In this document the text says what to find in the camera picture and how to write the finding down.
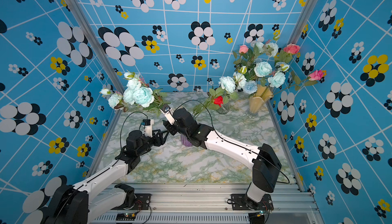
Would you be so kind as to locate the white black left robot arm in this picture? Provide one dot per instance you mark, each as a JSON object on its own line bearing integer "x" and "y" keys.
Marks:
{"x": 83, "y": 202}

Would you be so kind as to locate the right circuit board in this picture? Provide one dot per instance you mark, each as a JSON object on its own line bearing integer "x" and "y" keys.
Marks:
{"x": 256, "y": 218}

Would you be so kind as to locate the mixed flower bouquet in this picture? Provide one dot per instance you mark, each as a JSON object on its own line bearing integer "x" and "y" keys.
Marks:
{"x": 261, "y": 67}

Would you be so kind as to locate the clear glass vase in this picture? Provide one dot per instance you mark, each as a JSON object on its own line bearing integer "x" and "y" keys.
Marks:
{"x": 224, "y": 108}

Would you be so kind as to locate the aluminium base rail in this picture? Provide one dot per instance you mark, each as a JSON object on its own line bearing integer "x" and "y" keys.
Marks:
{"x": 190, "y": 198}

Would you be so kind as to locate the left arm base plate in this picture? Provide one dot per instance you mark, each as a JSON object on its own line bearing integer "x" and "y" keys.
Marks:
{"x": 141, "y": 202}

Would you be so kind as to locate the circuit board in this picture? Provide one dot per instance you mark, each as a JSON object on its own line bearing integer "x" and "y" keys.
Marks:
{"x": 125, "y": 217}
{"x": 256, "y": 218}

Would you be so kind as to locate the blue purple ribbed glass vase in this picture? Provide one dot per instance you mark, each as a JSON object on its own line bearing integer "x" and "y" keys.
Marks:
{"x": 185, "y": 141}

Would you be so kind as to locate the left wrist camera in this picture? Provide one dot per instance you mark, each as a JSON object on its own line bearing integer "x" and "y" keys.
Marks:
{"x": 148, "y": 127}

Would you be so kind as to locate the left circuit board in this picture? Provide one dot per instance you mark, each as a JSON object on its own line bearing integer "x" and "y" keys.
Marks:
{"x": 125, "y": 217}

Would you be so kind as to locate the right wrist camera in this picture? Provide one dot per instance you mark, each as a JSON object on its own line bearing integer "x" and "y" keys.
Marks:
{"x": 168, "y": 113}

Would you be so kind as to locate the yellow ceramic vase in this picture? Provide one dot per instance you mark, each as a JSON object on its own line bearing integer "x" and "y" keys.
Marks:
{"x": 257, "y": 100}

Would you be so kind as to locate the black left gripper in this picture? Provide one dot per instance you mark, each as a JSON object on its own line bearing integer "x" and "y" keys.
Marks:
{"x": 159, "y": 143}

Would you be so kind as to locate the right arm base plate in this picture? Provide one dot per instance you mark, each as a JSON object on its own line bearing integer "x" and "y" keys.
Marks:
{"x": 242, "y": 202}

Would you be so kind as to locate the left aluminium corner post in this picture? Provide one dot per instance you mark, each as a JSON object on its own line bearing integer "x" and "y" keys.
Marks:
{"x": 81, "y": 19}

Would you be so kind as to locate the aluminium corner post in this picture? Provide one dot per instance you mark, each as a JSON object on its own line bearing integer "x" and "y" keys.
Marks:
{"x": 302, "y": 21}
{"x": 81, "y": 19}

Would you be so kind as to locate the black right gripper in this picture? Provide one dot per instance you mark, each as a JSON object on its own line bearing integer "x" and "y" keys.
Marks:
{"x": 170, "y": 127}

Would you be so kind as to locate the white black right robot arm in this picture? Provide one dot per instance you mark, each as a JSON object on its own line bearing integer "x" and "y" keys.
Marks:
{"x": 261, "y": 160}

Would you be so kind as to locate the red rose teal flower branch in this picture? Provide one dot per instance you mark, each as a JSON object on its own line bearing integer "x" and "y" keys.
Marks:
{"x": 227, "y": 90}

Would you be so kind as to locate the right aluminium corner post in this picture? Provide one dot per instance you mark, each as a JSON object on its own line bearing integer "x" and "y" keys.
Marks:
{"x": 302, "y": 21}

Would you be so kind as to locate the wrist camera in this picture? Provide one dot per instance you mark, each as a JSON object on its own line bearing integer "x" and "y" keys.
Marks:
{"x": 148, "y": 127}
{"x": 168, "y": 113}

